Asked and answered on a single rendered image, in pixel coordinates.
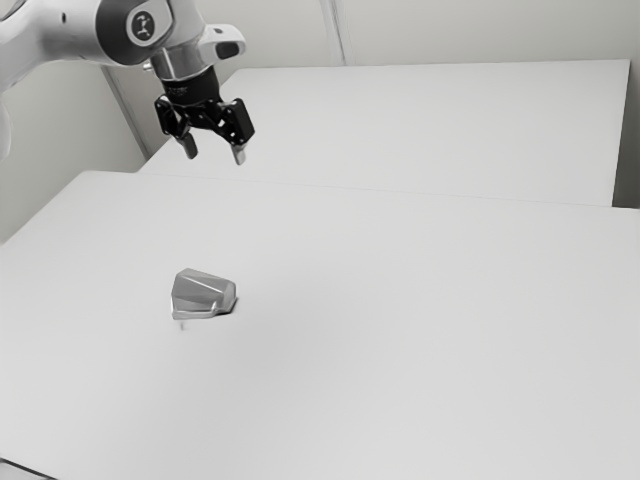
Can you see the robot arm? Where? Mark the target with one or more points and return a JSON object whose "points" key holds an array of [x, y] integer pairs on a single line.
{"points": [[75, 30]]}

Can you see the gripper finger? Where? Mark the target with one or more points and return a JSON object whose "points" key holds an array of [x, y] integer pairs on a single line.
{"points": [[239, 127], [172, 125]]}

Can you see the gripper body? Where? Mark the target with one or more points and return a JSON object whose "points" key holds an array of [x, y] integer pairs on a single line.
{"points": [[192, 95]]}

